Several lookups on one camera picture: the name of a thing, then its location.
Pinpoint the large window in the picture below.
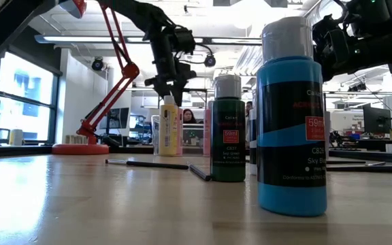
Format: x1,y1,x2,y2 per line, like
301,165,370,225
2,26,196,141
0,50,60,146

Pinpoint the sky blue small paint bottle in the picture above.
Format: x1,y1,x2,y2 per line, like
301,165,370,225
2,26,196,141
256,16,328,218

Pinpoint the black computer monitor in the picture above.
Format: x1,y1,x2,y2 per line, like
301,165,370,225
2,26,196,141
362,103,392,135

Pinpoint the yellow large paint bottle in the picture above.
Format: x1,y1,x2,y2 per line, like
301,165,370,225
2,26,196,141
158,95,179,157

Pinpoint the long ceiling light strip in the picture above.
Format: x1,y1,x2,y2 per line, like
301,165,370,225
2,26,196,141
34,33,263,46

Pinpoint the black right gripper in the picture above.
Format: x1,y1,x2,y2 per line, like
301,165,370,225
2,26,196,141
313,25,392,82

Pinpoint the white canister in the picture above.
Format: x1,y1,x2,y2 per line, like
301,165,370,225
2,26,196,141
9,129,25,146

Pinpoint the black aluminium table frame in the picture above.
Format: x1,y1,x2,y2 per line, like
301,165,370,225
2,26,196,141
327,148,392,166

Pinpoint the clear plastic organizer bin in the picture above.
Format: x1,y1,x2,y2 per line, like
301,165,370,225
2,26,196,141
150,114,214,157

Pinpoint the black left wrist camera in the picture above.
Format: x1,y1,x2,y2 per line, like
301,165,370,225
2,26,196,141
171,26,197,56

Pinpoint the black office desk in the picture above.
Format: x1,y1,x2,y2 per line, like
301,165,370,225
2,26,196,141
357,137,392,153

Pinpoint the black ceiling camera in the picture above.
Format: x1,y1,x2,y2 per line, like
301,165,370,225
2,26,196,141
203,53,217,68
91,56,104,71

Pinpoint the dark wall screen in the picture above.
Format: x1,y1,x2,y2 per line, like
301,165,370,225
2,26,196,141
99,107,131,130

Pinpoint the black track light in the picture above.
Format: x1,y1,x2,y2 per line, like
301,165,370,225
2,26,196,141
347,81,368,93

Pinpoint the green small paint bottle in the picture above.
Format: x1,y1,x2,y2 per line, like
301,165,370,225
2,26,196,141
210,74,247,183

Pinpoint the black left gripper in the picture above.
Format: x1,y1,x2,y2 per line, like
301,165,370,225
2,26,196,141
144,29,198,108

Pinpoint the person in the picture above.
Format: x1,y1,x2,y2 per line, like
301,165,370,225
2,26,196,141
182,108,203,146
245,100,253,144

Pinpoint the red desk lamp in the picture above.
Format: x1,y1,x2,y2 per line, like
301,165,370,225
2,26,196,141
51,0,141,156

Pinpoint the beige small blocks row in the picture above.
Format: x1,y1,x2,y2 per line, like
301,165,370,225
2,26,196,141
65,134,88,145

